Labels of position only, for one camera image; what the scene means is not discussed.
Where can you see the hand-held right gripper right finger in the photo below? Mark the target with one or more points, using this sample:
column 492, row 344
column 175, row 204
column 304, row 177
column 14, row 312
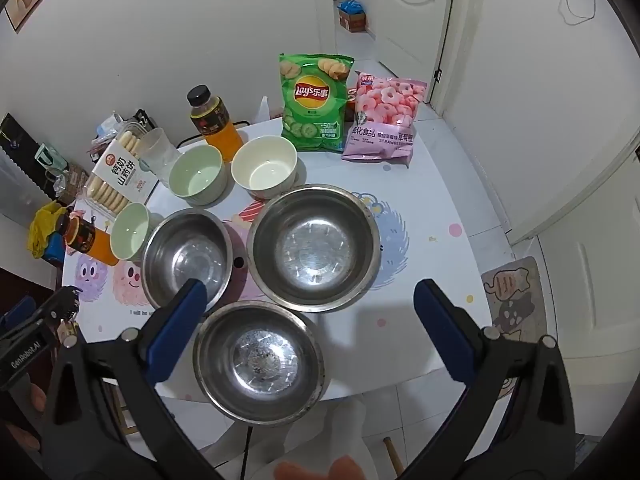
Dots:
column 445, row 330

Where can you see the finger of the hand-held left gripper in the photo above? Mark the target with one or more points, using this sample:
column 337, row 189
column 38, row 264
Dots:
column 17, row 314
column 64, row 304

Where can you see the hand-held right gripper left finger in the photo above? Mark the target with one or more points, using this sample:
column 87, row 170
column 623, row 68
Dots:
column 175, row 327

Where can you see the medium steel bowl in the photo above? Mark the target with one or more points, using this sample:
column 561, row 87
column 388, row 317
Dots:
column 185, row 255

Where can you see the small steel bowl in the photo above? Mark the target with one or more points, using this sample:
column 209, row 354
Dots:
column 260, row 360

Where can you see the small green ceramic bowl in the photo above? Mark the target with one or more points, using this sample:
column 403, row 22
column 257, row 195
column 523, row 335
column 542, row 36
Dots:
column 130, row 230

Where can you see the large steel bowl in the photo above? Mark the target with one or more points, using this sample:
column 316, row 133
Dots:
column 312, row 250

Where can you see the white ceramic bowl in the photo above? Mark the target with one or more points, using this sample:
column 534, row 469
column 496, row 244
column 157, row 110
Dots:
column 265, row 170

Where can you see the person's left hand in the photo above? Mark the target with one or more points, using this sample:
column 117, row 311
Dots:
column 36, row 397

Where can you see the cartoon floor mat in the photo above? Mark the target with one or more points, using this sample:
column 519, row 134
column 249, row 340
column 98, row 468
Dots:
column 510, row 300

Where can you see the orange drink bottle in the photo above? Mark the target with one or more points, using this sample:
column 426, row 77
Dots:
column 212, row 125
column 85, row 235

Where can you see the yellow plastic bag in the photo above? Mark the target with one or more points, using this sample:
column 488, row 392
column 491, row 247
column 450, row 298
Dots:
column 42, row 227

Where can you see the wooden stick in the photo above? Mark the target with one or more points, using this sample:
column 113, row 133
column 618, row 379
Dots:
column 393, row 456

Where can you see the biscuit pack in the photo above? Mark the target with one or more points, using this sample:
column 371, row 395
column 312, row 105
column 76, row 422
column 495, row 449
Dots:
column 120, row 175

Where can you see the green paper bag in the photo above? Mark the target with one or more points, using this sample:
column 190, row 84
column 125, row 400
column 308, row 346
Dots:
column 50, row 160

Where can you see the clear plastic cup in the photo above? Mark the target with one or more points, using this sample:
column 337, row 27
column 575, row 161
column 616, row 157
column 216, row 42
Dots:
column 157, row 152

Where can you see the pink snack bag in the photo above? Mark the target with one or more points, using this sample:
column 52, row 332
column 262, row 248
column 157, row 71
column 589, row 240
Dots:
column 382, row 125

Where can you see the green chips bag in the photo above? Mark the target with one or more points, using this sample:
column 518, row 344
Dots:
column 312, row 105

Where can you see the white door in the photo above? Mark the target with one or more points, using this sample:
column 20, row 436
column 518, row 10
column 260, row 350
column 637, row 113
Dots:
column 400, row 20

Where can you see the cardboard box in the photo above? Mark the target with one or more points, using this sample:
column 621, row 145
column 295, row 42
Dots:
column 354, row 22

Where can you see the blue plastic bag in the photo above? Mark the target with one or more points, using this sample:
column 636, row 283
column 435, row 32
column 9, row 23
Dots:
column 351, row 6

